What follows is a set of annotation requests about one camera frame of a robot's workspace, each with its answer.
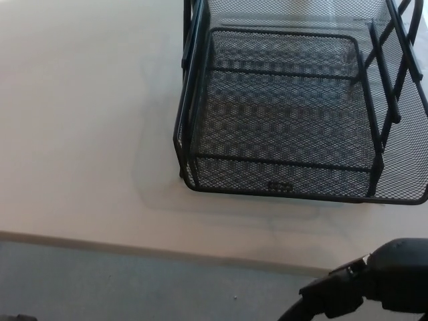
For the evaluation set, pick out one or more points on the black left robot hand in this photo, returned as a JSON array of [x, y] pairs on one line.
[[23, 318]]

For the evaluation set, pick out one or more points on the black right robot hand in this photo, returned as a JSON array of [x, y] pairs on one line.
[[398, 267]]

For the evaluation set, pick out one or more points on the black mesh tray with label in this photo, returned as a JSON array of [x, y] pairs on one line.
[[280, 187]]

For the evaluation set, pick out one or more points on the large black mesh sliding tray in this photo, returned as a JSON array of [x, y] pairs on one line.
[[411, 150]]

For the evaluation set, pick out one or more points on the small black mesh tray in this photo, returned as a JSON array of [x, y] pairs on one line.
[[284, 50]]

